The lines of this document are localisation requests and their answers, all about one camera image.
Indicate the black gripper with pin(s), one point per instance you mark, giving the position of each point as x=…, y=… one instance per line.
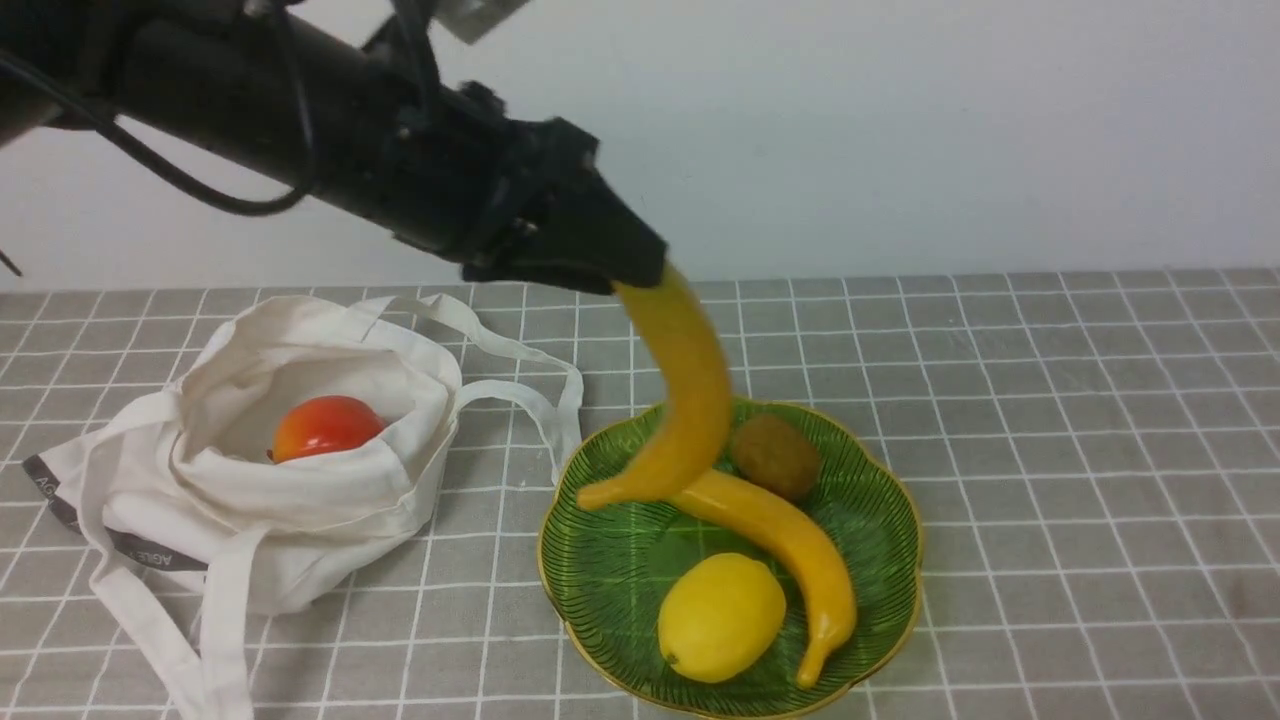
x=507, y=199

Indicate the yellow banana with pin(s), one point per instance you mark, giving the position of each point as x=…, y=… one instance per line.
x=696, y=420
x=802, y=547

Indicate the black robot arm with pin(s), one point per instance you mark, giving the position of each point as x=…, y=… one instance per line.
x=250, y=109

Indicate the brown kiwi fruit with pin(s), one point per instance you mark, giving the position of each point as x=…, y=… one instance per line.
x=773, y=454

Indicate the white cloth tote bag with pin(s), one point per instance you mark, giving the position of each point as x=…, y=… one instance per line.
x=197, y=528

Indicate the red orange mango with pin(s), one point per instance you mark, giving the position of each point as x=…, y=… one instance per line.
x=324, y=425

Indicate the green glass plate gold rim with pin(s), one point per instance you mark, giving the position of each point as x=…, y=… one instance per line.
x=607, y=572

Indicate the yellow banana on plate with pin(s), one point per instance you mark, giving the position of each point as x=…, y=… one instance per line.
x=802, y=547

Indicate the yellow lemon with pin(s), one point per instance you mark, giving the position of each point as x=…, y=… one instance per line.
x=720, y=617

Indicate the grey checked tablecloth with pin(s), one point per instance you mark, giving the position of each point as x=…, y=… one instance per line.
x=1094, y=457

